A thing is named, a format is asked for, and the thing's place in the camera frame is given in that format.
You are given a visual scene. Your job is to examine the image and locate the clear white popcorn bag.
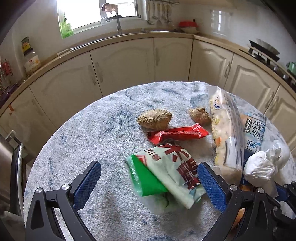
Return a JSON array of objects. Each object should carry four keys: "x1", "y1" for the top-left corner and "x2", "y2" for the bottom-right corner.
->
[{"x1": 208, "y1": 85, "x2": 244, "y2": 185}]

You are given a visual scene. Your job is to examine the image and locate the green electric pot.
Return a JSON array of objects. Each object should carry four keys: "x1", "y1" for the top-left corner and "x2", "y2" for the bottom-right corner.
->
[{"x1": 287, "y1": 61, "x2": 296, "y2": 78}]

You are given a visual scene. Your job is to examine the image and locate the large jar yellow lid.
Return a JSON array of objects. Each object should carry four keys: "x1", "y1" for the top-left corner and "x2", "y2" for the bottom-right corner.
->
[{"x1": 21, "y1": 36, "x2": 41, "y2": 76}]

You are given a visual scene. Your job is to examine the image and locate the white blue tablecloth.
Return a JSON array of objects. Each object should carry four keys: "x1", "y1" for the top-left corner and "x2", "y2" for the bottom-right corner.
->
[{"x1": 23, "y1": 81, "x2": 220, "y2": 240}]

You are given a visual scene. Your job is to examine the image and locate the green white snack bag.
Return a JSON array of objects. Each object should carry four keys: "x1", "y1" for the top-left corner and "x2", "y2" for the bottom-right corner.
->
[{"x1": 125, "y1": 143, "x2": 205, "y2": 214}]

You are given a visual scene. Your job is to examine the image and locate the cream lower cabinets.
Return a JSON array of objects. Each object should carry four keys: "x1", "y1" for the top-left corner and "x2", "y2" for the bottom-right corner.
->
[{"x1": 0, "y1": 37, "x2": 296, "y2": 158}]

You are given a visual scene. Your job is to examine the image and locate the white crumpled tissue bag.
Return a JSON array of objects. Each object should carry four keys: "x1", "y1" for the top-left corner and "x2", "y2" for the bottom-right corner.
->
[{"x1": 243, "y1": 148, "x2": 281, "y2": 197}]

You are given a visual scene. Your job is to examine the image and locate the black silver rice cooker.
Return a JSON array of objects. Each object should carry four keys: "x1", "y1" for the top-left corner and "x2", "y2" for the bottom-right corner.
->
[{"x1": 0, "y1": 136, "x2": 14, "y2": 210}]

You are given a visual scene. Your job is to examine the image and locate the red lidded bowl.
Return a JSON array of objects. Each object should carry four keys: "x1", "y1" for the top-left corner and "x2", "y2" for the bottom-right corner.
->
[{"x1": 179, "y1": 19, "x2": 199, "y2": 35}]

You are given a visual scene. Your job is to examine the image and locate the window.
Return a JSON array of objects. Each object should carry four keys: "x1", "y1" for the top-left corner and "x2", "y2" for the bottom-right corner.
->
[{"x1": 56, "y1": 1, "x2": 147, "y2": 34}]

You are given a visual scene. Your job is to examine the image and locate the red candy wrapper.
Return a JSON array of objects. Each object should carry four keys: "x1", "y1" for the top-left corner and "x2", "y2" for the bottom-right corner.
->
[{"x1": 147, "y1": 123, "x2": 209, "y2": 145}]

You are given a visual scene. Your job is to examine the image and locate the hanging utensil rail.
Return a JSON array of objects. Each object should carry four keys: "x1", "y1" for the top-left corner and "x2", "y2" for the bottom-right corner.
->
[{"x1": 145, "y1": 1, "x2": 180, "y2": 28}]

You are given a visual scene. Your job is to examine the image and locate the blue milk packet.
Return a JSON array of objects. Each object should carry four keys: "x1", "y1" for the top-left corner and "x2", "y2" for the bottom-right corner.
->
[{"x1": 240, "y1": 113, "x2": 266, "y2": 164}]

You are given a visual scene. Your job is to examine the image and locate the green dish soap bottle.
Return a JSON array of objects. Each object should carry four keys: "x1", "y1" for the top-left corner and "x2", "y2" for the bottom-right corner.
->
[{"x1": 60, "y1": 15, "x2": 74, "y2": 39}]

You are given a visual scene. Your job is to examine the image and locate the chrome faucet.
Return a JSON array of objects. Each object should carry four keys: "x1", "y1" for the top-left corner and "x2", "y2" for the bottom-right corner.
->
[{"x1": 101, "y1": 14, "x2": 122, "y2": 35}]

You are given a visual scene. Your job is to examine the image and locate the metal trolley rack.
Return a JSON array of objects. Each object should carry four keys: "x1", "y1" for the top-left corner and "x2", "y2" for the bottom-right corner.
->
[{"x1": 5, "y1": 130, "x2": 27, "y2": 218}]

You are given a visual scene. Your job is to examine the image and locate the small ginger piece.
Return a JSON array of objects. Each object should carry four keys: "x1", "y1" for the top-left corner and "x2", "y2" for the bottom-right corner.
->
[{"x1": 188, "y1": 108, "x2": 211, "y2": 126}]

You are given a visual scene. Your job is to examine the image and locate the steel wok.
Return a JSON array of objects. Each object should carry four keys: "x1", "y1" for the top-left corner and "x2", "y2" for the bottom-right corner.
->
[{"x1": 250, "y1": 39, "x2": 280, "y2": 62}]

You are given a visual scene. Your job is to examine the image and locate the red utensil rack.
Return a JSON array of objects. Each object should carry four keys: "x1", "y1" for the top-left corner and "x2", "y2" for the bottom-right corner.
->
[{"x1": 1, "y1": 57, "x2": 17, "y2": 103}]

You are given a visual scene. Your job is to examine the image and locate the stainless steel sink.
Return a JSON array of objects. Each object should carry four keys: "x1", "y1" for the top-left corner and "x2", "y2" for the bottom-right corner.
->
[{"x1": 56, "y1": 28, "x2": 174, "y2": 57}]

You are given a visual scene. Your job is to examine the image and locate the white crumpled tissue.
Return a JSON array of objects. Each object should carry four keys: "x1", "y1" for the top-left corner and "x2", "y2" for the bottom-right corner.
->
[{"x1": 259, "y1": 140, "x2": 290, "y2": 182}]

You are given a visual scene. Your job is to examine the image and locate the large ginger piece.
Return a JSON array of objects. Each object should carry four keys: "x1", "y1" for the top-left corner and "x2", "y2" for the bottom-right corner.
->
[{"x1": 137, "y1": 109, "x2": 173, "y2": 131}]

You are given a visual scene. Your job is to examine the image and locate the gas stove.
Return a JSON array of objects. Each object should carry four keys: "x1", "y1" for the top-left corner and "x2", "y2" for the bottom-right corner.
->
[{"x1": 239, "y1": 47, "x2": 295, "y2": 91}]

